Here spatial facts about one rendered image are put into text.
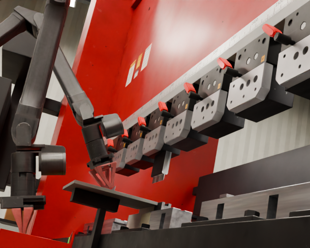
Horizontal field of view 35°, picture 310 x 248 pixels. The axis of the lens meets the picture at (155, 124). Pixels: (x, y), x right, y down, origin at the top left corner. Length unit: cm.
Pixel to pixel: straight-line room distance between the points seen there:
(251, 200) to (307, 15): 37
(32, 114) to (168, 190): 145
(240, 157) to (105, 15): 696
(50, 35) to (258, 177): 112
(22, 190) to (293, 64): 65
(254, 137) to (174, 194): 709
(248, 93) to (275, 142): 864
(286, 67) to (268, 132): 874
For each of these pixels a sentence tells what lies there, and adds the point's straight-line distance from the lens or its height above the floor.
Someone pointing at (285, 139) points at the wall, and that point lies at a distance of 985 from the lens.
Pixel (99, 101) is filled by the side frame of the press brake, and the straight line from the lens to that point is 251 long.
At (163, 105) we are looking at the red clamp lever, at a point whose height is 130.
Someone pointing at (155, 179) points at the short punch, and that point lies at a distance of 163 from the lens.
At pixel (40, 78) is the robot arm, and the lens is 123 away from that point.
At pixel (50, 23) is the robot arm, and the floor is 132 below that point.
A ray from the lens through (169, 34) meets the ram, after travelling 188.
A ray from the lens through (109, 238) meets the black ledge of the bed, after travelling 141.
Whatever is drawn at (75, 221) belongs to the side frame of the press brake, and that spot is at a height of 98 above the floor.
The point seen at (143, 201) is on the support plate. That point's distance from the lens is 148.
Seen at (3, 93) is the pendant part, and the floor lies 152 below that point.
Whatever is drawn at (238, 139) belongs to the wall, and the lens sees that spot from 944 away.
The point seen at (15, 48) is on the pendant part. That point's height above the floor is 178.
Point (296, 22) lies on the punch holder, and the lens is 104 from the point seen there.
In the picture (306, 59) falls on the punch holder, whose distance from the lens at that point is 94.
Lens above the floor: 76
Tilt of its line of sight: 18 degrees up
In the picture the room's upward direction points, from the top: 12 degrees clockwise
